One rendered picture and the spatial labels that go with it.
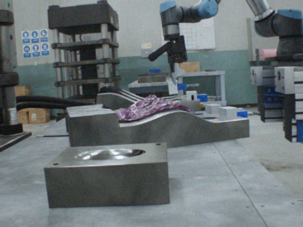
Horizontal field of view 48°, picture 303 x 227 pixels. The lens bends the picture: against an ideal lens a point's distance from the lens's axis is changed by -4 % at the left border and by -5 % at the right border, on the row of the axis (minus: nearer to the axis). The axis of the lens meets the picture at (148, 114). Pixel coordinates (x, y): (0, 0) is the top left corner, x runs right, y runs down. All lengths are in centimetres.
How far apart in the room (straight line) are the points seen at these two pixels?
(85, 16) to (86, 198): 488
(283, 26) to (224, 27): 625
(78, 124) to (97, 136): 6
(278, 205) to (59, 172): 35
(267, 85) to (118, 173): 127
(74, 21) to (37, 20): 308
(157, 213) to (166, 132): 43
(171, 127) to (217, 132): 14
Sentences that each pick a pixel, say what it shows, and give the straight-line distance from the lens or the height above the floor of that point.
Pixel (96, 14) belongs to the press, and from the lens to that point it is 536.
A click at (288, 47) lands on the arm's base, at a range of 178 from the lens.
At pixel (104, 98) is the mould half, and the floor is 92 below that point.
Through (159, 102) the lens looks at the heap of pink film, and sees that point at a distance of 104.
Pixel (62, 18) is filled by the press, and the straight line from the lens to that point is 547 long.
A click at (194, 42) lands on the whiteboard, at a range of 790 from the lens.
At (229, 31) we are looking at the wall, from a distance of 804.
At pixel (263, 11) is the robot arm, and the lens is 188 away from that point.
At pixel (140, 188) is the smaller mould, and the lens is 57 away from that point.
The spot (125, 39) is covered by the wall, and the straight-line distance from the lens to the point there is 793.
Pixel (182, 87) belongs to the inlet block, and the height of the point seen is 93.
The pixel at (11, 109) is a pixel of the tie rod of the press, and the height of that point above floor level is 89.
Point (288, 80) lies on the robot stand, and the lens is 126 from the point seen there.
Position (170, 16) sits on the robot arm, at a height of 123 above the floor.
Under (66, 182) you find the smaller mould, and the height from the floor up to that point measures 84.
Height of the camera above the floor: 102
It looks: 7 degrees down
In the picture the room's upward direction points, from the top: 4 degrees counter-clockwise
